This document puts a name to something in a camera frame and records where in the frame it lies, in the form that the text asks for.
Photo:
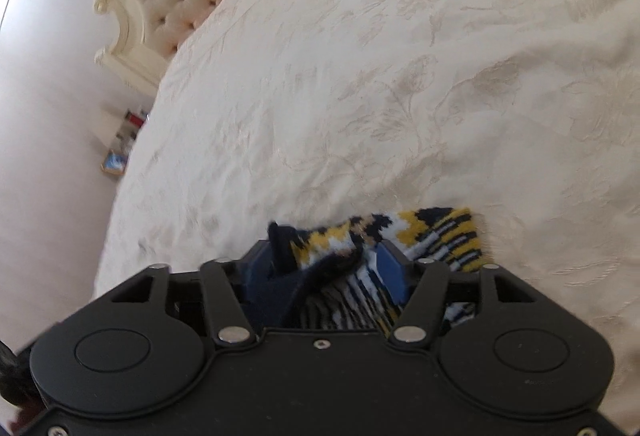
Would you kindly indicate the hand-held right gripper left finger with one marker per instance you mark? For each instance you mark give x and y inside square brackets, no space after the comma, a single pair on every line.
[255,266]

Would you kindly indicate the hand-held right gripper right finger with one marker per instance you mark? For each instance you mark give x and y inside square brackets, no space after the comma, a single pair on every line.
[392,273]

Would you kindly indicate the striped knit sweater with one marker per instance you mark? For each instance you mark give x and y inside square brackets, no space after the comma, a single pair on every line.
[330,246]

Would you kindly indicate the red box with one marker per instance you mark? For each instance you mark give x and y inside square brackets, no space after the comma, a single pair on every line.
[136,118]

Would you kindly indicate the bed with cream bedspread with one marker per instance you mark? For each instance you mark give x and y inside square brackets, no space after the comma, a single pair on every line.
[400,81]

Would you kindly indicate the wooden photo frame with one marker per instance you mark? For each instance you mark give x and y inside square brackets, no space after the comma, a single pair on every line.
[113,164]

